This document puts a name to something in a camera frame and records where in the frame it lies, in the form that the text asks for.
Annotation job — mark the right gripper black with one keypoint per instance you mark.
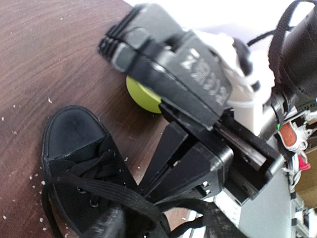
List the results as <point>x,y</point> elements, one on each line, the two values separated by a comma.
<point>228,156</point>

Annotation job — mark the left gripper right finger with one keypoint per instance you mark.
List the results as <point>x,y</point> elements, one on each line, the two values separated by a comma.
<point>219,226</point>

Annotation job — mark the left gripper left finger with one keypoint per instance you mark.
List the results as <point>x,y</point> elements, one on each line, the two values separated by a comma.
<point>110,225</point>

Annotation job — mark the upturned shoe orange sole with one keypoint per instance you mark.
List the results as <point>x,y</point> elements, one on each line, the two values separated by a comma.
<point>85,175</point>

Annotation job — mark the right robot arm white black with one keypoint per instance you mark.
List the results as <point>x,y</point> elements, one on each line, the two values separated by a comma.
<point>294,61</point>

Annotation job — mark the lime green bowl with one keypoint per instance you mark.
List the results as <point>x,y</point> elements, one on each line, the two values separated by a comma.
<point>142,96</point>

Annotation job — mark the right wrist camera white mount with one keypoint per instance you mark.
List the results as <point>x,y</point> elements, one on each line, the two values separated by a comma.
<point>198,73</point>

